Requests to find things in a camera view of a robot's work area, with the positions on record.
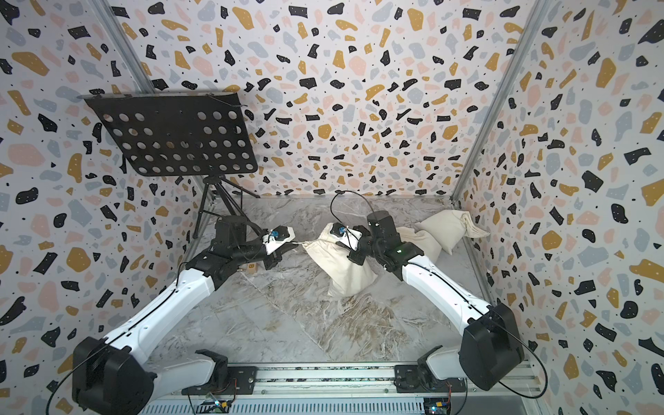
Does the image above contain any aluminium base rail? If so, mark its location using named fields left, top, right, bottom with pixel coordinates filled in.
left=143, top=362, right=548, bottom=414

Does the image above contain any cream cloth bag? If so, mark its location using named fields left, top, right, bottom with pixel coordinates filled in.
left=415, top=209, right=490, bottom=254
left=396, top=227, right=442, bottom=263

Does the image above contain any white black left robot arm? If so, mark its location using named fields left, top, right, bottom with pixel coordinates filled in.
left=65, top=215, right=297, bottom=414

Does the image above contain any black music stand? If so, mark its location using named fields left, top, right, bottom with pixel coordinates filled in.
left=85, top=93, right=259, bottom=215

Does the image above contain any cream drawstring soil bag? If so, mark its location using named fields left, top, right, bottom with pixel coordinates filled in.
left=303, top=223, right=377, bottom=299

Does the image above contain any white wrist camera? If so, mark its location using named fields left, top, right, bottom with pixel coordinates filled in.
left=262, top=226, right=296, bottom=255
left=330, top=222, right=362, bottom=251

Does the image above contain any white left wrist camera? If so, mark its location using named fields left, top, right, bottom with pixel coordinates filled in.
left=262, top=226, right=296, bottom=255

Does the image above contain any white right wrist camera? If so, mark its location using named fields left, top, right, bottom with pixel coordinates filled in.
left=330, top=222, right=362, bottom=251

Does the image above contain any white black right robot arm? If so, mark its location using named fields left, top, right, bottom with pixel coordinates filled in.
left=330, top=210, right=528, bottom=391

